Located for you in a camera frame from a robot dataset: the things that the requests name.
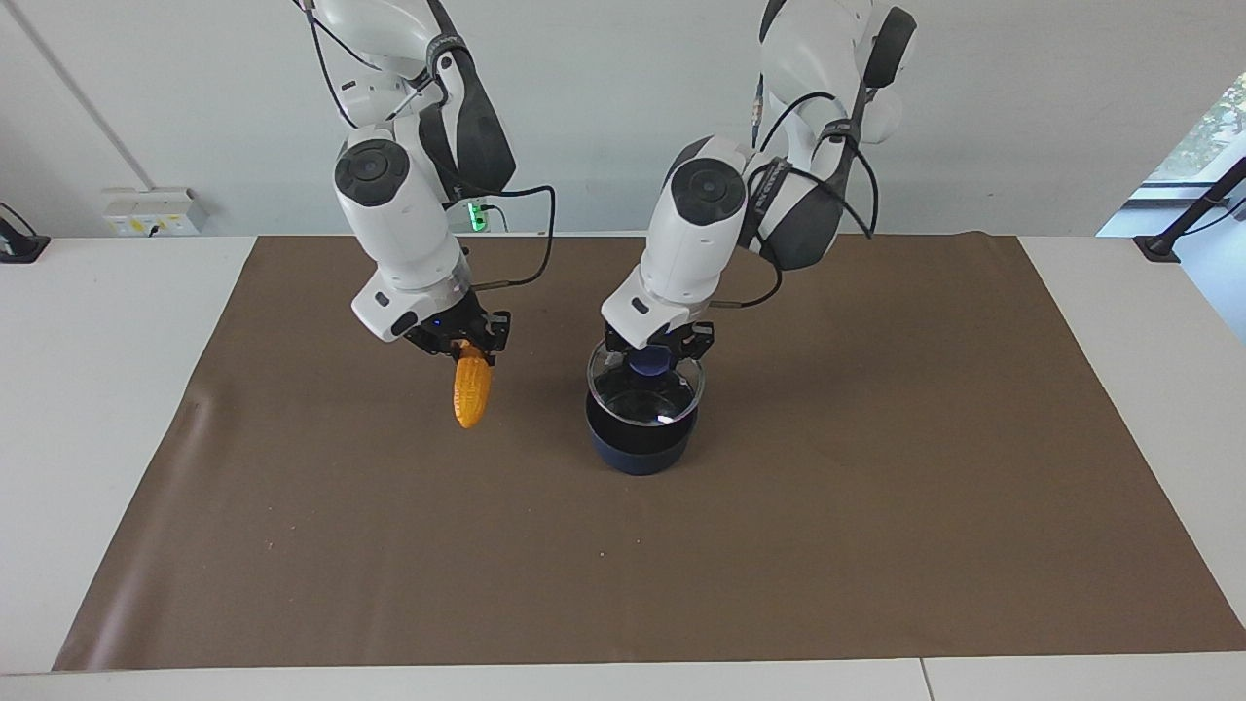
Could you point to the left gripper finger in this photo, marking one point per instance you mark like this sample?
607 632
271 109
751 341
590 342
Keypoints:
692 350
618 358

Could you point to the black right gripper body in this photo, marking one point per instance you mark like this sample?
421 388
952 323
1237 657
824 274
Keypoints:
458 321

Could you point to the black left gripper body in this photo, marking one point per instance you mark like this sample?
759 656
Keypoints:
657 336

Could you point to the yellow toy corn cob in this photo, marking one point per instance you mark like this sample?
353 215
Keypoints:
472 394

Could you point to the glass lid purple knob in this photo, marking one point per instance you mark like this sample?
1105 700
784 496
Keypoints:
642 399

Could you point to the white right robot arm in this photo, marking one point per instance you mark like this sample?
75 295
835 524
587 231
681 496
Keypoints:
404 224

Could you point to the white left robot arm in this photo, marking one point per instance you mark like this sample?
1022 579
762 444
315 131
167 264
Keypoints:
696 234

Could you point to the green lit control box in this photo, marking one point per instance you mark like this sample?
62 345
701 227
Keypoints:
479 216

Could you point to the brown table mat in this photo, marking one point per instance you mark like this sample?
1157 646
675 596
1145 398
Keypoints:
779 545

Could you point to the black table clamp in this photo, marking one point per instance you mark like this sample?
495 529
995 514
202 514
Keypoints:
21 248

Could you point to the white wall power strip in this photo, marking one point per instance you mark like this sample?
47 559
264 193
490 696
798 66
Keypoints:
156 211

